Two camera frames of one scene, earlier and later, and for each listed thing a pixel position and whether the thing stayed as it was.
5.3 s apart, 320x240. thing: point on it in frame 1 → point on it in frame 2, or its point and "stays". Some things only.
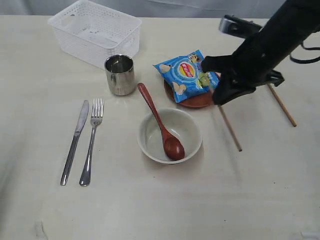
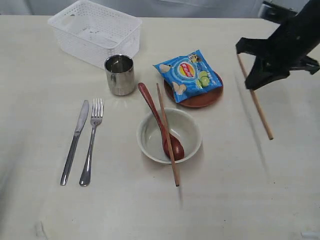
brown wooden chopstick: [288, 115] → [245, 74]
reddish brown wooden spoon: [173, 147] stays
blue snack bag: [187, 76] stays
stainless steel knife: [76, 135] stays
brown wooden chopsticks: [230, 127] → [168, 137]
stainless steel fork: [96, 116] stays
